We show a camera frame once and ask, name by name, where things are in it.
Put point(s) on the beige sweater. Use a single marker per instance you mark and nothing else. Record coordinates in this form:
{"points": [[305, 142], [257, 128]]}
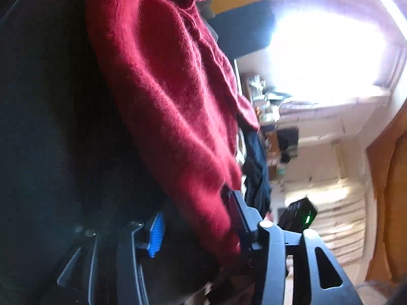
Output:
{"points": [[239, 152]]}

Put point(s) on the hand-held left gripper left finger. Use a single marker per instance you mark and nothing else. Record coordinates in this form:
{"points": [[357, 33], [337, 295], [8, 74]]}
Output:
{"points": [[155, 235]]}

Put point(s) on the navy dark cloth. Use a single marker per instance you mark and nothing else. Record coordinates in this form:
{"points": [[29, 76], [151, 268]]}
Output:
{"points": [[256, 171]]}

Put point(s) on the red knitted sweater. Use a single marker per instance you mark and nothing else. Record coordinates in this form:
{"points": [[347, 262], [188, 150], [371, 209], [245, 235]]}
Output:
{"points": [[165, 101]]}

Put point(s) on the white ribbed object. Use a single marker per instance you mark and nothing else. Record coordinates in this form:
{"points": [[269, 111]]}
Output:
{"points": [[337, 219]]}

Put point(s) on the yellow grey black panel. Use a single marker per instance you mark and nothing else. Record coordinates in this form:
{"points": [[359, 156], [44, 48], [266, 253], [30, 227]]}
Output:
{"points": [[241, 31]]}

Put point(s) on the dark box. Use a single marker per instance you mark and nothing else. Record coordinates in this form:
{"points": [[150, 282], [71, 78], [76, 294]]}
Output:
{"points": [[287, 143]]}

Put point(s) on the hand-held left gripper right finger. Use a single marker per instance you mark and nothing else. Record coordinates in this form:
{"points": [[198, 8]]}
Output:
{"points": [[244, 219]]}

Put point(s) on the pile of small shelf clutter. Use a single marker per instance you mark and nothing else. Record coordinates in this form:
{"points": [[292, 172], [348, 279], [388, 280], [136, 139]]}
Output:
{"points": [[264, 101]]}

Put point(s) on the wooden door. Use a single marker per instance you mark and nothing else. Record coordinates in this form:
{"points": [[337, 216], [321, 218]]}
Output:
{"points": [[388, 197]]}

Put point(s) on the bright window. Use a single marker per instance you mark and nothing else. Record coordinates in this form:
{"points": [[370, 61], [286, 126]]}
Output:
{"points": [[334, 47]]}

